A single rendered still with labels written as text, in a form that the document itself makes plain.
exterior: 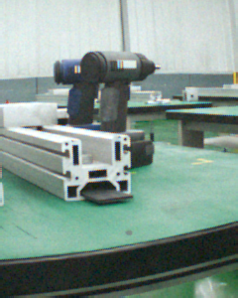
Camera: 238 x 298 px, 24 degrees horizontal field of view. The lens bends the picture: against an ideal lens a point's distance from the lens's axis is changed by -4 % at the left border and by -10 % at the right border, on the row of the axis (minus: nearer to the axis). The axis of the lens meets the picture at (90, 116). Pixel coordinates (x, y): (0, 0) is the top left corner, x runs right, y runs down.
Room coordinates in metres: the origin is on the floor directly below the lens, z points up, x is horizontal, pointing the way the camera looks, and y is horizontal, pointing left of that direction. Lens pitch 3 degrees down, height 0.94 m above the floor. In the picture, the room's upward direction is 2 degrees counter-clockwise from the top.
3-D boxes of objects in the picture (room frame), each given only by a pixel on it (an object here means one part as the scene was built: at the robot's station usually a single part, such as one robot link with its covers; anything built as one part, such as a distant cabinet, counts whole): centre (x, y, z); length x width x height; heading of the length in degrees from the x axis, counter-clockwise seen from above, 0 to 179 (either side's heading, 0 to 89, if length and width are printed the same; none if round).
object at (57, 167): (1.18, 0.14, 0.82); 0.80 x 0.10 x 0.09; 22
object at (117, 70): (1.13, -0.07, 0.89); 0.20 x 0.08 x 0.22; 133
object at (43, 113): (1.18, 0.14, 0.87); 0.16 x 0.11 x 0.07; 22
